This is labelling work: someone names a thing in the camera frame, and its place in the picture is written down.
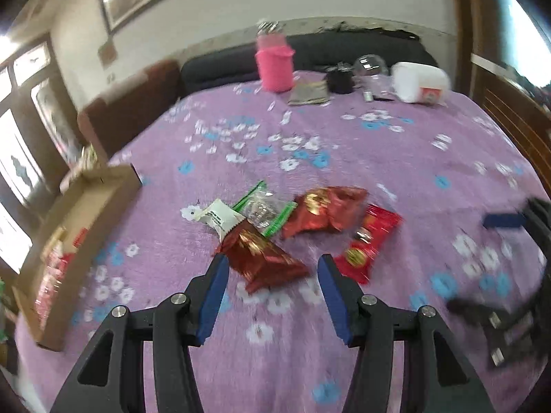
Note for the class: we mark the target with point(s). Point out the clear glass cup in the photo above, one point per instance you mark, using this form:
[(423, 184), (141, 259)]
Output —
[(372, 77)]

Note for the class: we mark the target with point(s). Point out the green white snack packet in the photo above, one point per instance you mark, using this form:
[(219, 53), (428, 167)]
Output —
[(220, 217)]

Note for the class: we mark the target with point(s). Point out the pink white snack packet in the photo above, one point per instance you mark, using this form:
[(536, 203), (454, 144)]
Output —
[(54, 273)]

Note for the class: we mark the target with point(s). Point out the pink sleeved glass bottle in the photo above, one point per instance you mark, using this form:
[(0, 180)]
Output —
[(274, 57)]

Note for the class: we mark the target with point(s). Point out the green clear snack packet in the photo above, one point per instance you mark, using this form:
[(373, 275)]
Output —
[(264, 209)]

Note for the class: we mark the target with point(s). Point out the purple floral tablecloth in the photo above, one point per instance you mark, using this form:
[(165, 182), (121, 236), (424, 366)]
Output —
[(439, 167)]

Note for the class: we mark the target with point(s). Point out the idle black gripper device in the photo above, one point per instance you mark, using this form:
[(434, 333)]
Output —
[(514, 329)]

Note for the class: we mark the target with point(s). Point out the white plastic jar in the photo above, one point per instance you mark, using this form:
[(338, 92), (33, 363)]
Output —
[(418, 83)]

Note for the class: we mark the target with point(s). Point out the shallow cardboard box tray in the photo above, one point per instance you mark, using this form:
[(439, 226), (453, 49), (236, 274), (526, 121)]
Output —
[(96, 200)]

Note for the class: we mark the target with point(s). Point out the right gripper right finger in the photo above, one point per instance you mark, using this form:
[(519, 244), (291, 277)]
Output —
[(438, 377)]

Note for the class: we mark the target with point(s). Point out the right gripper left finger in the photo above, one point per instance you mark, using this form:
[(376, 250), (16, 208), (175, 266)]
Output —
[(109, 375)]

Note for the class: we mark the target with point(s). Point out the yellow biscuit packet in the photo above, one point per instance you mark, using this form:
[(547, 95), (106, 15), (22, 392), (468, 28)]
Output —
[(53, 249)]

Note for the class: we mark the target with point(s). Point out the wooden glass door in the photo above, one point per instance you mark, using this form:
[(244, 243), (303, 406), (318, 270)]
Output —
[(38, 133)]

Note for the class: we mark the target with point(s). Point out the black leather sofa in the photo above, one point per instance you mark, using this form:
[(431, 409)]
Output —
[(313, 52)]

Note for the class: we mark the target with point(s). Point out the red candy packet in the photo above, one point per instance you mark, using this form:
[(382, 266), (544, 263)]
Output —
[(357, 260), (80, 237)]

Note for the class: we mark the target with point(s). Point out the floral cushion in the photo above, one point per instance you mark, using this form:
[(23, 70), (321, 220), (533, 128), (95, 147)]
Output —
[(90, 159)]

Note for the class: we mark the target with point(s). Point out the grey foil packet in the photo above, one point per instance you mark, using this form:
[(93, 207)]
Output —
[(309, 93)]

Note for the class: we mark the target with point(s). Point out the dark red foil packet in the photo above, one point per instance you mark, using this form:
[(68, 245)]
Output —
[(259, 261), (332, 209)]

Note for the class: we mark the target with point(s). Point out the black small cup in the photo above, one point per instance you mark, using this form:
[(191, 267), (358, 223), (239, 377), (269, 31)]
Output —
[(340, 78)]

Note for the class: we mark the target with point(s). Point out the brown armchair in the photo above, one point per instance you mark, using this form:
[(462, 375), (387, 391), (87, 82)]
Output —
[(119, 114)]

